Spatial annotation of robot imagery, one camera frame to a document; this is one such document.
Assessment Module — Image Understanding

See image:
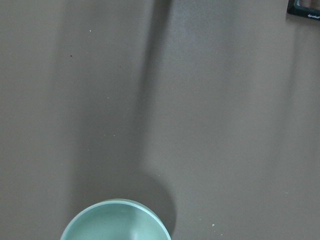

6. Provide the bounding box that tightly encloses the green bowl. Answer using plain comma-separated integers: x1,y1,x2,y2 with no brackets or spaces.
60,198,171,240

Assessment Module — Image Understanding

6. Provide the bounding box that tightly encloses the black wire glass rack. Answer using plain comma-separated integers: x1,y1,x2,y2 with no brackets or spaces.
287,0,320,21

